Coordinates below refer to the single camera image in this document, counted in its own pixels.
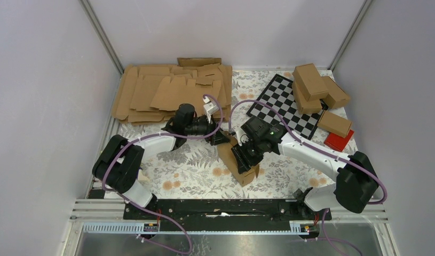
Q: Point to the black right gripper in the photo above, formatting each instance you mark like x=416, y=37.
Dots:
x=239, y=153

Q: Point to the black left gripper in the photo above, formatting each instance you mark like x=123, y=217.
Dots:
x=219, y=138

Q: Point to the cardboard box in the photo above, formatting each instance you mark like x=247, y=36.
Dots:
x=334, y=124
x=310, y=83
x=336, y=97
x=304, y=106
x=226, y=155

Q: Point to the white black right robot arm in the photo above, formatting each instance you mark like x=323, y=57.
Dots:
x=353, y=176

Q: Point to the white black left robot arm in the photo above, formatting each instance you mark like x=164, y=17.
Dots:
x=118, y=165

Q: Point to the cardboard box on red block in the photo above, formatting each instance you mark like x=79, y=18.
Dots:
x=334, y=124

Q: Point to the floral patterned tablecloth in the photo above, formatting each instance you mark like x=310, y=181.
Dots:
x=196, y=171

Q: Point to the black white chessboard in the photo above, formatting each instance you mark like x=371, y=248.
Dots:
x=278, y=94

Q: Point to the stack of flat cardboard sheets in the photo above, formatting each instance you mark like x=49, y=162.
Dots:
x=152, y=93

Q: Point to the red flat block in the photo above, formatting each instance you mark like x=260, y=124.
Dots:
x=336, y=142

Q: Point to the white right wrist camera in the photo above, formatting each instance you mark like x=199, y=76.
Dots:
x=241, y=136

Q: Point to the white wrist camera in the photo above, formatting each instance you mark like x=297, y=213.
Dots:
x=241, y=136
x=210, y=107

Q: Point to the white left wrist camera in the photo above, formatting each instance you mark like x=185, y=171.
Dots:
x=210, y=107

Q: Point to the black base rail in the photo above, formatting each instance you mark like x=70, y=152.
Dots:
x=227, y=215

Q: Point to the aluminium frame rail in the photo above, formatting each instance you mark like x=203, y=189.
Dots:
x=107, y=215

